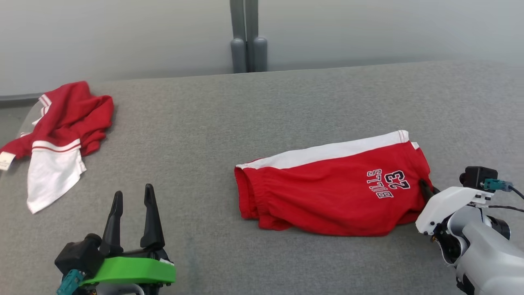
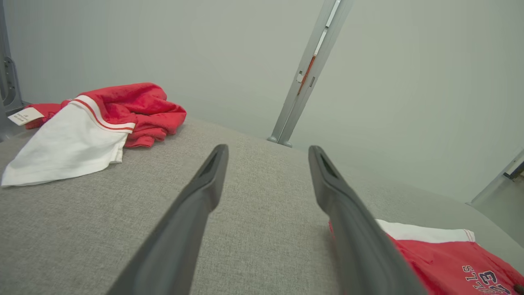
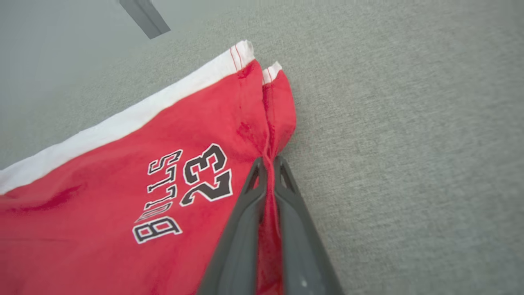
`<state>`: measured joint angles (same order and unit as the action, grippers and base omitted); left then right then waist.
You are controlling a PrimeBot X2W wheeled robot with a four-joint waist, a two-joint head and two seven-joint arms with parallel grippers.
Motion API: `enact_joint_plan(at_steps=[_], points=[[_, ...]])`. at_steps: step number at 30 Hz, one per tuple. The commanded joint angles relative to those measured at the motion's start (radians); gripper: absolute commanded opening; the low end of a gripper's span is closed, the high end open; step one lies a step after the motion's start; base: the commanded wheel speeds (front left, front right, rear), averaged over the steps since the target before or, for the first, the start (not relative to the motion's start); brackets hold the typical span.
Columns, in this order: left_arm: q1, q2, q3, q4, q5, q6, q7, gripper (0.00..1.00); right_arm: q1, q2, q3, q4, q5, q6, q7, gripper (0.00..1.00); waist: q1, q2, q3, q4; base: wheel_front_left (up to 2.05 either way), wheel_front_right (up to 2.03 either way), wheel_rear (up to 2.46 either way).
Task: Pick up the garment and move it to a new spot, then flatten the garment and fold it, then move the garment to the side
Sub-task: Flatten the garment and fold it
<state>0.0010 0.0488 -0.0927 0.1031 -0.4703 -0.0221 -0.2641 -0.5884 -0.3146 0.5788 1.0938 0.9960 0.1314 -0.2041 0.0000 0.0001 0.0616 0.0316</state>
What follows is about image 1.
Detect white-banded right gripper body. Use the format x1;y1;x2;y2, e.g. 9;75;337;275
415;186;493;263

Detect red shorts with white stripe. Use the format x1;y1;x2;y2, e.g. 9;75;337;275
234;130;435;238

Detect grey partition post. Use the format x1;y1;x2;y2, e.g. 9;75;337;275
245;0;268;73
230;0;248;74

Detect red white jersey shirt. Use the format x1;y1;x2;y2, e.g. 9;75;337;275
0;81;115;215

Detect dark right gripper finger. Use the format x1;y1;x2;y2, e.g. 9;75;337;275
418;179;441;202

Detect thin black cable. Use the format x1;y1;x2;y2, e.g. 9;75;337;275
486;204;524;213

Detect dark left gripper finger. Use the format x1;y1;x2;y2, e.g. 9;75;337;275
101;191;124;256
140;184;165;249

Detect teal right camera connector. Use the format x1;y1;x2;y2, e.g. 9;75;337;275
483;179;513;193

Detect teal camera connector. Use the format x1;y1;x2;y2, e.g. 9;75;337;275
56;269;85;295
483;179;513;193

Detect grey wall baseboard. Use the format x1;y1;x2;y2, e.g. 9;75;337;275
0;93;42;108

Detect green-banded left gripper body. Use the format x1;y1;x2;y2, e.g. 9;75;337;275
80;247;177;295

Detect teal left camera connector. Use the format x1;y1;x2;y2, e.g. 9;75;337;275
56;269;85;295

